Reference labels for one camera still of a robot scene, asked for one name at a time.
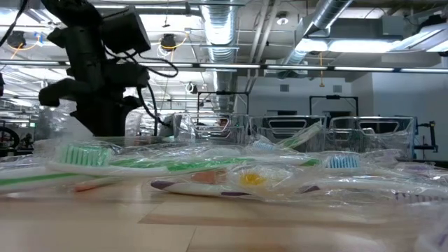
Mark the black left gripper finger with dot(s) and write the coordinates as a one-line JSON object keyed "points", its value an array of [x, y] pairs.
{"points": [[91, 119], [113, 119]]}

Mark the green toothbrush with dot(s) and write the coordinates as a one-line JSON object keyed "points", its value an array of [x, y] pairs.
{"points": [[311, 162], [140, 162], [35, 178], [84, 155], [308, 134]]}

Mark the black wheel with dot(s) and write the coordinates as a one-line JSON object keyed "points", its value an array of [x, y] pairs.
{"points": [[10, 138]]}

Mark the wrapped orange toothbrush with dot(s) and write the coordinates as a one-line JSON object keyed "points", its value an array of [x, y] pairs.
{"points": [[252, 179]]}

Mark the horizontal light strip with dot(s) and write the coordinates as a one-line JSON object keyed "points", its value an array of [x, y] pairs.
{"points": [[280, 66]]}

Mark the round ceiling sensor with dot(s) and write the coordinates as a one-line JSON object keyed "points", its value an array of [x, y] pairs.
{"points": [[282, 19]]}

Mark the black stand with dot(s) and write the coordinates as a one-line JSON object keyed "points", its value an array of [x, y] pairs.
{"points": [[433, 136]]}

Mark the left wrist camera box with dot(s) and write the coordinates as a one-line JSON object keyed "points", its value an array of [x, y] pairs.
{"points": [[124, 31]]}

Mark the black rig frame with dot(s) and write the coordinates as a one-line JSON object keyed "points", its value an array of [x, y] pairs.
{"points": [[224, 93], [332, 97]]}

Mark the silver ventilation duct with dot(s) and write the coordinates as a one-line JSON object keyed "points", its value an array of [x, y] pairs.
{"points": [[220, 35], [325, 17]]}

